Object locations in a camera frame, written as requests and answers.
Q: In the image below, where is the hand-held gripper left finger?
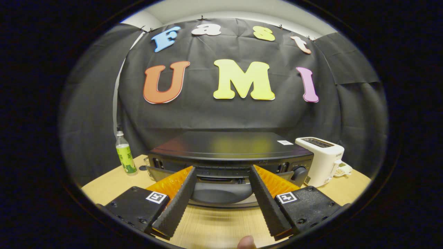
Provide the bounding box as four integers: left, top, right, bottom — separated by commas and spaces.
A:
98, 165, 197, 241

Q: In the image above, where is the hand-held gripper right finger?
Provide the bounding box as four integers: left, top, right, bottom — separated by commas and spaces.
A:
248, 165, 348, 241

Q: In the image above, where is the black toaster oven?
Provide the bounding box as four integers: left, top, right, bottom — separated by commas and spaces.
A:
145, 131, 314, 209

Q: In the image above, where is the white toaster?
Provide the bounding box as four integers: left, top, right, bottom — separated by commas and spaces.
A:
295, 137, 345, 188

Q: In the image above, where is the clear glass container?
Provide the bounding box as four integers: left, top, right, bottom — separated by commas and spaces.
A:
143, 156, 154, 177

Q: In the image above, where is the green label water bottle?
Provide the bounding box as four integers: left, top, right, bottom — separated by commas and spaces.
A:
115, 130, 138, 174

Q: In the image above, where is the white divided snack dish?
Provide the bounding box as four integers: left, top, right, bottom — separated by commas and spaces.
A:
334, 161, 353, 178

